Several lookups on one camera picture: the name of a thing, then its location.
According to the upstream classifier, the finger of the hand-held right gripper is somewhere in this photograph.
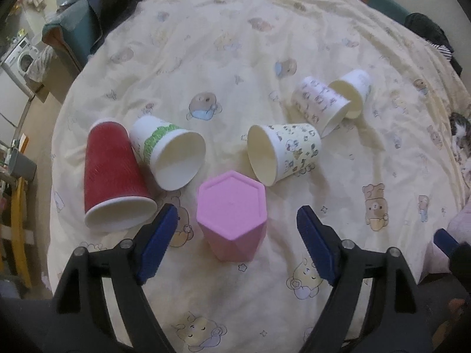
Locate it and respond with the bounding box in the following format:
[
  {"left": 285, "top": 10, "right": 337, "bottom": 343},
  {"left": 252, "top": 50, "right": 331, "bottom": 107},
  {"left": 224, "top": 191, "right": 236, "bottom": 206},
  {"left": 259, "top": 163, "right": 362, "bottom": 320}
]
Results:
[{"left": 433, "top": 228, "right": 471, "bottom": 298}]

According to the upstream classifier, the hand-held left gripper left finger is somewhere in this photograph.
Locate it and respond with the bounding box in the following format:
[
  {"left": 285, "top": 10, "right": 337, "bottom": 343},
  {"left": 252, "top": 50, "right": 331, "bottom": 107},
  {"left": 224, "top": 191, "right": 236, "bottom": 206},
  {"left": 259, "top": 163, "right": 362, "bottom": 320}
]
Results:
[{"left": 53, "top": 203, "right": 179, "bottom": 353}]

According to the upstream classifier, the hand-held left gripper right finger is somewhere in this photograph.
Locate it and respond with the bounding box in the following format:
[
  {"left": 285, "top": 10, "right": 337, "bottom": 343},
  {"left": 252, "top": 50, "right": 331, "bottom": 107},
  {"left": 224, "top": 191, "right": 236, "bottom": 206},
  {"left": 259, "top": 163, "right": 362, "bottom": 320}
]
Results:
[{"left": 296, "top": 205, "right": 433, "bottom": 353}]

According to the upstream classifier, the pink hexagonal cup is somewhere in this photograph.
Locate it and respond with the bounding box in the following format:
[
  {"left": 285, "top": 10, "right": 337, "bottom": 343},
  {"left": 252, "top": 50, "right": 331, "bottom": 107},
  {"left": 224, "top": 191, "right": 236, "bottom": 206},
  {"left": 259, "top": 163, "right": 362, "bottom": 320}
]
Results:
[{"left": 196, "top": 170, "right": 267, "bottom": 262}]

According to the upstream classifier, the red paper cup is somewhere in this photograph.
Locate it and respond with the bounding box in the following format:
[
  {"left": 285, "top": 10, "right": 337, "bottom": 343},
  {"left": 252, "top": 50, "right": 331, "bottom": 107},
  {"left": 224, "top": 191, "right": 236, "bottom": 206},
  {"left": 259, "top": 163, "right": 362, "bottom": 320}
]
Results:
[{"left": 83, "top": 118, "right": 159, "bottom": 233}]

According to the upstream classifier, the white cup with green print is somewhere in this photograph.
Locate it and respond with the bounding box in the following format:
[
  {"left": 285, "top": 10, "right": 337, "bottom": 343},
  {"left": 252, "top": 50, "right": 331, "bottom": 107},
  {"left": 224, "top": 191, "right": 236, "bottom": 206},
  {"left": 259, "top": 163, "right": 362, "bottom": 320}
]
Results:
[{"left": 130, "top": 115, "right": 206, "bottom": 191}]

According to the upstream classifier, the paper cup with panda print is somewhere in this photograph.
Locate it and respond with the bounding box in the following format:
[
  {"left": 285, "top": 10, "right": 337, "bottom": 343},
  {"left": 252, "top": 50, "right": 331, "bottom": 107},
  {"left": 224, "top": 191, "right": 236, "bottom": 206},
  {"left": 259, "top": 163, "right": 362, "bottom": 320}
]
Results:
[{"left": 247, "top": 123, "right": 322, "bottom": 187}]

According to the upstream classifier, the paper cup with small print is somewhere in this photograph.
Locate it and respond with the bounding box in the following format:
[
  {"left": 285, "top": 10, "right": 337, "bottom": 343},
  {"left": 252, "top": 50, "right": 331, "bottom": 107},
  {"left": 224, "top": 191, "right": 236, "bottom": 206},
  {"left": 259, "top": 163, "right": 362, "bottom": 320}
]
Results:
[{"left": 291, "top": 76, "right": 352, "bottom": 138}]

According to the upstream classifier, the white paper cup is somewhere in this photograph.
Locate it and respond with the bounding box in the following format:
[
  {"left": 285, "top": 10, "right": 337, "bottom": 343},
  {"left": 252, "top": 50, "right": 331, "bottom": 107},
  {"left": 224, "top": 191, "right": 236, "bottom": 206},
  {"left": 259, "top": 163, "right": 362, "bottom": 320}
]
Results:
[{"left": 328, "top": 69, "right": 372, "bottom": 120}]

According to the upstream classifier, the pink cloth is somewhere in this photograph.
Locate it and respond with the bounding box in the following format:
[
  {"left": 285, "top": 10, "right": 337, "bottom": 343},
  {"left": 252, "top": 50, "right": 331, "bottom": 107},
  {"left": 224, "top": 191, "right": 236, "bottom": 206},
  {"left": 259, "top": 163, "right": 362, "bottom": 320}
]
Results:
[{"left": 423, "top": 197, "right": 471, "bottom": 284}]

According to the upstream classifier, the grey white cat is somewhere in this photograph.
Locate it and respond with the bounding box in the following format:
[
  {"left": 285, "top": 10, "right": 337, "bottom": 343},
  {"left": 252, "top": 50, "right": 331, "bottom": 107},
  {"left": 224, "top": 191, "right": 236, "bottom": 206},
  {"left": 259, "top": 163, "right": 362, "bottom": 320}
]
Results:
[{"left": 448, "top": 112, "right": 471, "bottom": 162}]

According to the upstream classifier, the yellow chair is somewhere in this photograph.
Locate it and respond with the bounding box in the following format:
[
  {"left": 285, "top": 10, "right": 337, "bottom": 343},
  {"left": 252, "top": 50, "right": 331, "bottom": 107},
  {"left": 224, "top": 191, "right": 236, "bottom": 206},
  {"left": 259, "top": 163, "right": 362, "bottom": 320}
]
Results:
[{"left": 10, "top": 176, "right": 34, "bottom": 289}]

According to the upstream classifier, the grey bin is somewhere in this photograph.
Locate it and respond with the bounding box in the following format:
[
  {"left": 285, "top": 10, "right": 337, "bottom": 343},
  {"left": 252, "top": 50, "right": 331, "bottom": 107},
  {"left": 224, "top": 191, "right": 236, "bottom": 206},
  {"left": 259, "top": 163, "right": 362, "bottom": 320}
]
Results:
[{"left": 7, "top": 149, "right": 38, "bottom": 182}]

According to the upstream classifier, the black white striped cloth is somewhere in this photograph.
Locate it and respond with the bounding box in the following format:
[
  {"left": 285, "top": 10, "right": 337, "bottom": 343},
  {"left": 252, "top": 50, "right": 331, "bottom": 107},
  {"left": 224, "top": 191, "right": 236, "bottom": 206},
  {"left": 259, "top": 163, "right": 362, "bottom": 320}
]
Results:
[{"left": 430, "top": 42, "right": 456, "bottom": 61}]

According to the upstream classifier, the cream printed bear blanket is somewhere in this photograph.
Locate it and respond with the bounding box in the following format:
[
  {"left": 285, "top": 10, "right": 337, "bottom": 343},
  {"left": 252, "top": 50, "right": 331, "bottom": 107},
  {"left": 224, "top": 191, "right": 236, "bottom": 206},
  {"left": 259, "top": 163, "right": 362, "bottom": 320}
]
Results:
[{"left": 46, "top": 0, "right": 471, "bottom": 353}]

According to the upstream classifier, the floral cloth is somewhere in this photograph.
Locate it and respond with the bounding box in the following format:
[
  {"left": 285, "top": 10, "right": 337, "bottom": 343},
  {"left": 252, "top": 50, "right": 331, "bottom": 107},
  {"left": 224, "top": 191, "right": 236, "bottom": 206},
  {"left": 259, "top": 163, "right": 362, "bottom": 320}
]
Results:
[{"left": 26, "top": 46, "right": 57, "bottom": 82}]

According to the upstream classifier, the white washing machine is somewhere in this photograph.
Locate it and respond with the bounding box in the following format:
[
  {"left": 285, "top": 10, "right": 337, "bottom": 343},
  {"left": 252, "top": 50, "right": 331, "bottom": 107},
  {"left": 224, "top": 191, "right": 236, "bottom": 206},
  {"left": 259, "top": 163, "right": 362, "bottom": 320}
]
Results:
[{"left": 1, "top": 37, "right": 40, "bottom": 97}]

